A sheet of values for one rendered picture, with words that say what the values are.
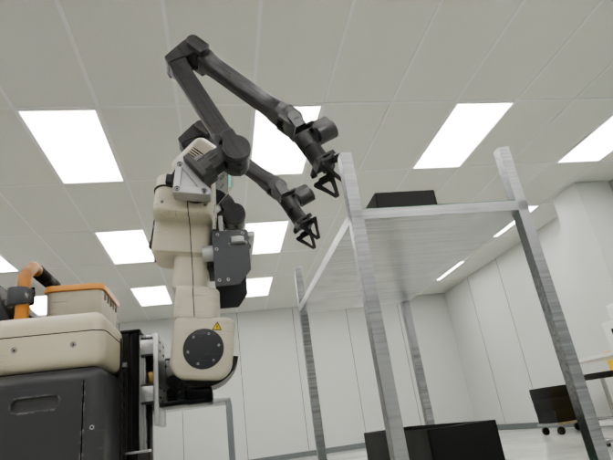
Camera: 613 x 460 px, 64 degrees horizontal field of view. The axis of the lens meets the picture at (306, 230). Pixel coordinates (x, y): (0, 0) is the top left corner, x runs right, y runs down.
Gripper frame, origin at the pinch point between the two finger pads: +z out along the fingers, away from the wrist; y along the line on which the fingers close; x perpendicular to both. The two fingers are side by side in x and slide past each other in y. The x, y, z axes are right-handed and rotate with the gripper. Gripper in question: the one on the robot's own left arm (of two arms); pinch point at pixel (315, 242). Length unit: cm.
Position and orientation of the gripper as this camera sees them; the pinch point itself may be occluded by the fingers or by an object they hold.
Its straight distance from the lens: 179.7
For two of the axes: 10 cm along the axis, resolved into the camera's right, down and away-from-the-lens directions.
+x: -8.2, 4.7, -3.2
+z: 5.6, 7.9, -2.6
